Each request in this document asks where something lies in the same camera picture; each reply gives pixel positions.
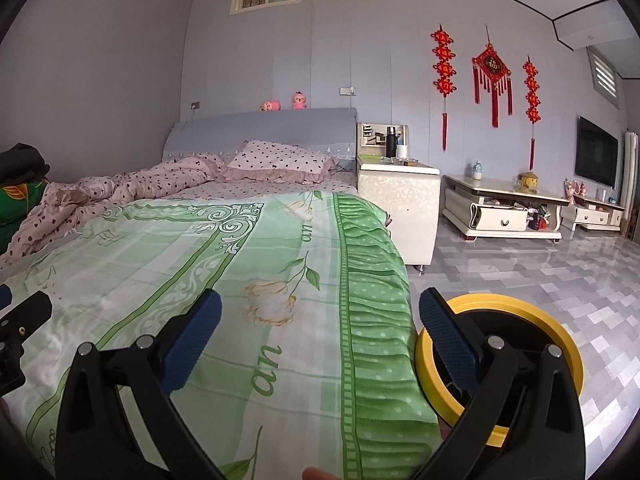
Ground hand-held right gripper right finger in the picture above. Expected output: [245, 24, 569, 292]
[415, 287, 586, 480]

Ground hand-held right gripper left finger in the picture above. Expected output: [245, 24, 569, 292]
[55, 289, 223, 480]

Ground black bin with yellow rim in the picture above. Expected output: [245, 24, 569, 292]
[414, 294, 585, 448]

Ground person's right hand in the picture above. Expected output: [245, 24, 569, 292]
[302, 466, 346, 480]

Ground green leaf print cushion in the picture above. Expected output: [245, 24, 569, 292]
[0, 180, 51, 228]

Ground green floral bed sheet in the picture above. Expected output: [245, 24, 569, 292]
[0, 190, 443, 480]

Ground white low TV stand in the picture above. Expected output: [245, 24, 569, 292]
[442, 174, 571, 244]

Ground black garment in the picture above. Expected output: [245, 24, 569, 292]
[0, 142, 51, 186]

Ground cream nightstand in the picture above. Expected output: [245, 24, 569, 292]
[356, 160, 442, 267]

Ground pink polka dot quilt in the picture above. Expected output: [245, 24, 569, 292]
[0, 152, 226, 263]

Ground pink polka dot bed sheet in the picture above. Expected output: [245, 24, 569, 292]
[170, 172, 360, 201]

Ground cream television cabinet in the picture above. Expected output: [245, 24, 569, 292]
[560, 195, 626, 232]

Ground pink polka dot pillow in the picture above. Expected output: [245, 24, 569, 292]
[220, 140, 338, 183]

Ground grey-blue bed headboard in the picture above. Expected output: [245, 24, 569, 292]
[162, 107, 358, 166]

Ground white standing air conditioner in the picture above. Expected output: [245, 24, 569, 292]
[621, 131, 640, 235]

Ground red diamond tassel ornament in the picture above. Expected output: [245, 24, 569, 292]
[472, 25, 514, 128]

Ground wall-mounted television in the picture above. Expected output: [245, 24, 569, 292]
[574, 116, 620, 190]

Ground red knot string ornament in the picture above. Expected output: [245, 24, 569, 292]
[431, 24, 457, 152]
[522, 56, 542, 171]

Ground louvered wall window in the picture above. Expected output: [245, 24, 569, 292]
[586, 46, 621, 108]

